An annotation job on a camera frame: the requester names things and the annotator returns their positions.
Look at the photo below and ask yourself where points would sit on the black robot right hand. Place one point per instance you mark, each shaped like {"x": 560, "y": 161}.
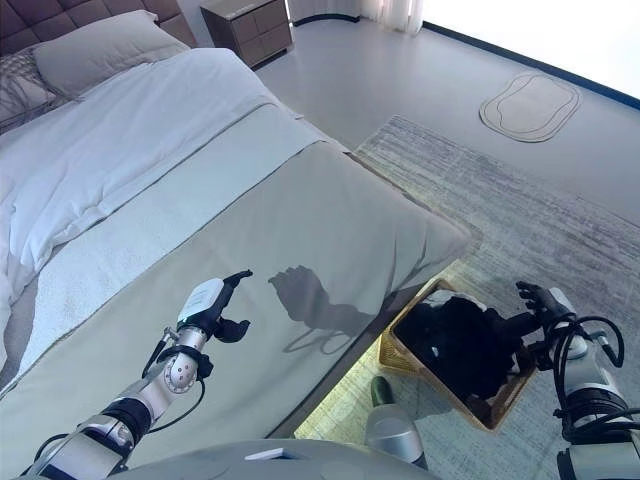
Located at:
{"x": 557, "y": 305}

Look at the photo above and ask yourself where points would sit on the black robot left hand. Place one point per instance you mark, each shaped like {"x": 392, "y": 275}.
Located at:
{"x": 202, "y": 300}

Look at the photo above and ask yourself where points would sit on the beige garment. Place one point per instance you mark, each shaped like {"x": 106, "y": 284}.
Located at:
{"x": 477, "y": 305}

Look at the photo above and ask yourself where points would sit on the black garment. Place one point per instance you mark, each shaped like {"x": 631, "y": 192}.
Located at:
{"x": 460, "y": 345}

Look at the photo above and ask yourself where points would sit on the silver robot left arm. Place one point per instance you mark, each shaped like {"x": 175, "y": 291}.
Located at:
{"x": 165, "y": 385}

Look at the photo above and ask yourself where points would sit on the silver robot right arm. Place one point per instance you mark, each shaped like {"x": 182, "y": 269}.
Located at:
{"x": 595, "y": 395}

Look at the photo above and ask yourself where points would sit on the bed with beige cover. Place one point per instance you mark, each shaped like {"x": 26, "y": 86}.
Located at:
{"x": 325, "y": 225}

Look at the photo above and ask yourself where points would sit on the woven wicker basket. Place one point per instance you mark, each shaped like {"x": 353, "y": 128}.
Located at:
{"x": 400, "y": 357}

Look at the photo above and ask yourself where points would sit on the grey striped rug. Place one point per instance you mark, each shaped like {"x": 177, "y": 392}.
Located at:
{"x": 525, "y": 215}

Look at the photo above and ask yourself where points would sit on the grey robot torso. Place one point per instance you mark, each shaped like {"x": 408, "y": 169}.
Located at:
{"x": 250, "y": 465}

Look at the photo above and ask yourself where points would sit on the white duvet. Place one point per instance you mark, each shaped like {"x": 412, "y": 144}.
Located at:
{"x": 125, "y": 140}

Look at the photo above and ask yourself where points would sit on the dark robot right foot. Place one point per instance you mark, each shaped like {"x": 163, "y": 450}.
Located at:
{"x": 382, "y": 392}

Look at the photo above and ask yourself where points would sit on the small oval floor mat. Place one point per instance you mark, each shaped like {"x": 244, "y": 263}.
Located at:
{"x": 530, "y": 107}

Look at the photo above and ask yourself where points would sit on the silver robot right leg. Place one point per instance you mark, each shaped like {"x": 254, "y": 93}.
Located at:
{"x": 395, "y": 435}

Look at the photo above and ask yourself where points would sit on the plain beige pillow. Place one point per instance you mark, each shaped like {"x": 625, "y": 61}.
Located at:
{"x": 105, "y": 55}

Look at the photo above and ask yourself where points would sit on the brown wooden nightstand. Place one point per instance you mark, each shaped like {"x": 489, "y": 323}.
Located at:
{"x": 250, "y": 30}

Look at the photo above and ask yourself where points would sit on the patterned grey pillow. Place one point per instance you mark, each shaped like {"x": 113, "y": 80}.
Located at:
{"x": 22, "y": 90}

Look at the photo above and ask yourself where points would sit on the brown padded headboard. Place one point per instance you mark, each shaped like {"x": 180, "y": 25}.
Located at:
{"x": 100, "y": 12}

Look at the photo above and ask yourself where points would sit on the white curtain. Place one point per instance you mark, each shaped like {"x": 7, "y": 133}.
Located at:
{"x": 360, "y": 12}

